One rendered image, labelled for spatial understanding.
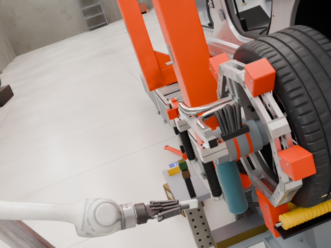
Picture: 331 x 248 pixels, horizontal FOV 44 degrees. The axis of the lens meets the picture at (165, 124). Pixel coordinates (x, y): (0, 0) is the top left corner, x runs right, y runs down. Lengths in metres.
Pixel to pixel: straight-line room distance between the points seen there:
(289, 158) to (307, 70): 0.29
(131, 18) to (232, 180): 2.38
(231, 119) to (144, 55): 2.58
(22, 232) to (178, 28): 1.07
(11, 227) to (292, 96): 1.12
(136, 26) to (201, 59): 1.93
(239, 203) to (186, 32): 0.79
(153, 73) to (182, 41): 1.99
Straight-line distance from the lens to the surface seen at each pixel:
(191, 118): 1.56
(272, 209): 1.71
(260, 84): 1.34
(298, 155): 1.31
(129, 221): 1.48
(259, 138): 1.55
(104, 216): 1.27
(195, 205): 1.57
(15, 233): 1.71
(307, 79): 1.37
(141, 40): 3.85
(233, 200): 1.80
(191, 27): 1.93
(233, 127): 1.34
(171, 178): 2.34
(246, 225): 2.37
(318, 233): 1.89
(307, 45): 1.46
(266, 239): 2.20
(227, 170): 1.72
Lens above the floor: 1.51
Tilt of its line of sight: 19 degrees down
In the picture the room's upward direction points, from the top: 19 degrees counter-clockwise
